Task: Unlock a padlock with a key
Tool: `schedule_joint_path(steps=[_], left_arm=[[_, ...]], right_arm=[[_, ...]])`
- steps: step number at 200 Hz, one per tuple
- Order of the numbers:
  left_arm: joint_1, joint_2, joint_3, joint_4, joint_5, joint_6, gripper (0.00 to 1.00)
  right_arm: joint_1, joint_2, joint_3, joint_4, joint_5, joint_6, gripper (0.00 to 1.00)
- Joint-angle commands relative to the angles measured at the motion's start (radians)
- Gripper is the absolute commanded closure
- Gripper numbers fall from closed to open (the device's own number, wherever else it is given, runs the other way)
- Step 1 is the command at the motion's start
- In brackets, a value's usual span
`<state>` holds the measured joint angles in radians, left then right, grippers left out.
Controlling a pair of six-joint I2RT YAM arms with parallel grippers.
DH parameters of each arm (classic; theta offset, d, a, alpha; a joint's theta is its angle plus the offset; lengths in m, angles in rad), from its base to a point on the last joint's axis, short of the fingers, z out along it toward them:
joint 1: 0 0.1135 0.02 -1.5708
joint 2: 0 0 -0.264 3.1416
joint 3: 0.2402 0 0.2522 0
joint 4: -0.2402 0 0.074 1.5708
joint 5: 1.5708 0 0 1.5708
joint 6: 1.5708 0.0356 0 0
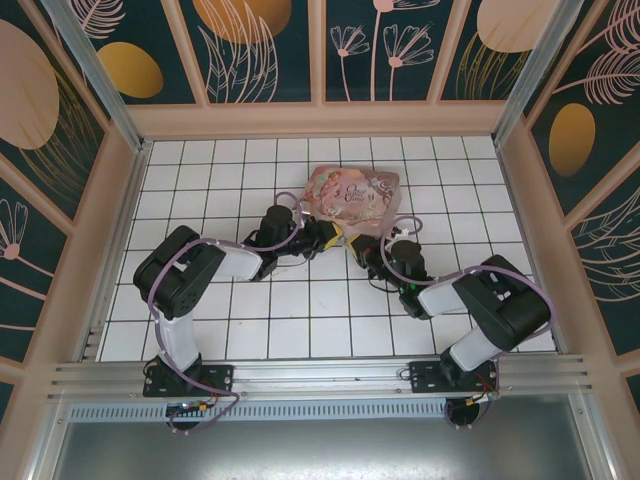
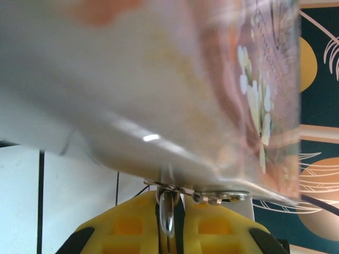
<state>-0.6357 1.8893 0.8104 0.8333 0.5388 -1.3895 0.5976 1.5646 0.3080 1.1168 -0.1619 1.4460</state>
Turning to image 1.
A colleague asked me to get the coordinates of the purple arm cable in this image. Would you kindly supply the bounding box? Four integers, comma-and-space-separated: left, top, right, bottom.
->
380, 215, 556, 431
148, 191, 307, 437

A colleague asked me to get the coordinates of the aluminium mounting rail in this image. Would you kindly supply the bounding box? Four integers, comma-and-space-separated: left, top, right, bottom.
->
47, 353, 594, 401

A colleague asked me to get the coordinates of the aluminium side rail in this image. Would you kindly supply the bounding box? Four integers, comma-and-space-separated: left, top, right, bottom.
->
492, 142, 567, 354
74, 142, 154, 362

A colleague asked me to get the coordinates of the grey slotted cable duct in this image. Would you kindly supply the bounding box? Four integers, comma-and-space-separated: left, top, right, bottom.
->
67, 401, 576, 424

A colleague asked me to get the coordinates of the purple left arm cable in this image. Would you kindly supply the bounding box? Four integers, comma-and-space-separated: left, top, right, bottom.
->
148, 191, 307, 437

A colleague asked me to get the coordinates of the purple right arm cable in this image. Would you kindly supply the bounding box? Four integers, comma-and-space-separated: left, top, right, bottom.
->
380, 215, 556, 431

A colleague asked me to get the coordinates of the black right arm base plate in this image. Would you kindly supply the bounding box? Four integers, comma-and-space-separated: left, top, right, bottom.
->
408, 359, 501, 396

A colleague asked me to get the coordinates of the grey metal sheet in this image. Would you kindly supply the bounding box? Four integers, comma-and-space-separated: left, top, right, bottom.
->
47, 418, 596, 480

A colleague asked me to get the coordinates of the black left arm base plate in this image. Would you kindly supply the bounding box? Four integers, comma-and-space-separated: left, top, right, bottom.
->
143, 363, 236, 399

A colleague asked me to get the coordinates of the aluminium corner post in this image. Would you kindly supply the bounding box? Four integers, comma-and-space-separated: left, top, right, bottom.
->
40, 0, 154, 154
491, 0, 599, 147

